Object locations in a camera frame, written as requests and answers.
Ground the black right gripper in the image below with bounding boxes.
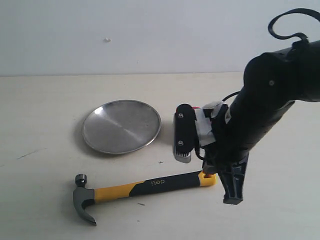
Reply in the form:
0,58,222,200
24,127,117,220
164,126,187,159
202,104,249,205

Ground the yellow black claw hammer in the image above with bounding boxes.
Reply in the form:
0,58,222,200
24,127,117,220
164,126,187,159
72,170,217,226

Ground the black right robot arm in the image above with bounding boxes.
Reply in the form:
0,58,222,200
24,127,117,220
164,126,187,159
202,41,320,205

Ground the round steel plate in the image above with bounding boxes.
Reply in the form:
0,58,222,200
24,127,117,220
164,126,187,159
81,99,162,155

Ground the right wrist camera with tape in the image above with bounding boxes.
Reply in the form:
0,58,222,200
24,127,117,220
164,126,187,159
173,101,227,164

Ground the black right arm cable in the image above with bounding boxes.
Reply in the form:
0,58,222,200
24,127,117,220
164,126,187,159
267,7,320,45

